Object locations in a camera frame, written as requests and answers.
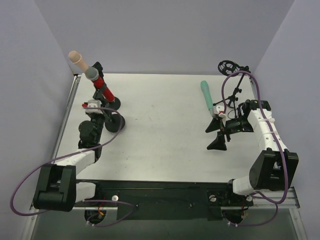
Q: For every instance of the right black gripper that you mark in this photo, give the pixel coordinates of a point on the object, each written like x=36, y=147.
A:
x=223, y=130

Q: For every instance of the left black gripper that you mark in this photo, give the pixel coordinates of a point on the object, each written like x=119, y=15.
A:
x=99, y=94

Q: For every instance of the black mic stand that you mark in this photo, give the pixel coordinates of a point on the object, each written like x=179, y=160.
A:
x=117, y=103
x=113, y=121

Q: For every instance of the red glitter microphone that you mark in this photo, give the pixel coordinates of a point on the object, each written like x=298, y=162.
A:
x=92, y=74

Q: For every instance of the teal microphone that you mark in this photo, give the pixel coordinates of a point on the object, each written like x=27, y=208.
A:
x=207, y=97

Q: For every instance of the pink microphone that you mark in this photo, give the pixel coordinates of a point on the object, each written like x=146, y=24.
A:
x=77, y=59

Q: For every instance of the tripod shock mount stand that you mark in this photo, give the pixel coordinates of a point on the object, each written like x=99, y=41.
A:
x=227, y=68

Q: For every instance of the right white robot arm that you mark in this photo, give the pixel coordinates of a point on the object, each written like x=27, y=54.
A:
x=275, y=166

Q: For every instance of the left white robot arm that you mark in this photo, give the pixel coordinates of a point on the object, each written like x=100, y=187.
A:
x=57, y=188

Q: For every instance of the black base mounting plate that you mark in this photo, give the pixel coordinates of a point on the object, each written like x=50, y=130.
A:
x=165, y=200

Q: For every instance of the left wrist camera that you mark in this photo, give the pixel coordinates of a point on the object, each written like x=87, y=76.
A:
x=92, y=107

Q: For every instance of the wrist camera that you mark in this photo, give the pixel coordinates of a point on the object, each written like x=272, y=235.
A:
x=218, y=112
x=92, y=107

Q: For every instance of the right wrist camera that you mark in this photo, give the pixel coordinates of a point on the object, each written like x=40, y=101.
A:
x=218, y=112

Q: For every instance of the aluminium frame rail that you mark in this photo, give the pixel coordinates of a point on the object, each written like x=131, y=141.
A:
x=291, y=201

